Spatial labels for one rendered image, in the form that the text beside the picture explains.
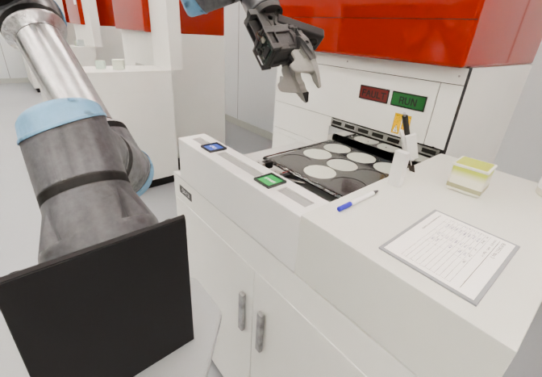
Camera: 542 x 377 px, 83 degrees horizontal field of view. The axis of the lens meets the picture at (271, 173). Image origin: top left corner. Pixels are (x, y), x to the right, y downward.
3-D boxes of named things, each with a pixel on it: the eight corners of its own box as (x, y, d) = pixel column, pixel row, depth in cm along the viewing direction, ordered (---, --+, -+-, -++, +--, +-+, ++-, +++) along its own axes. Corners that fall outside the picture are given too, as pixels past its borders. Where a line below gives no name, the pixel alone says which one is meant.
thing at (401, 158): (397, 177, 77) (410, 126, 72) (411, 182, 75) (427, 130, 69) (384, 182, 74) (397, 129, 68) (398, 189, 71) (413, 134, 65)
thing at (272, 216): (205, 170, 108) (204, 132, 102) (323, 255, 70) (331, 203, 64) (180, 177, 102) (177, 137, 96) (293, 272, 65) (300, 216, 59)
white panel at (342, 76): (277, 129, 159) (282, 46, 142) (433, 191, 103) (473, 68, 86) (272, 130, 157) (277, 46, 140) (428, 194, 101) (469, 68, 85)
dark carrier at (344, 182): (334, 141, 122) (334, 140, 122) (417, 172, 99) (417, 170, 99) (268, 159, 102) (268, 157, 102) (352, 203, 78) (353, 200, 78)
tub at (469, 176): (454, 179, 78) (462, 154, 75) (487, 190, 73) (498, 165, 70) (444, 187, 73) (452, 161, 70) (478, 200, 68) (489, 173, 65)
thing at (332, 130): (328, 146, 132) (331, 124, 128) (429, 185, 102) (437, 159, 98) (325, 147, 130) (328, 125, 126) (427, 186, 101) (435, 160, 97)
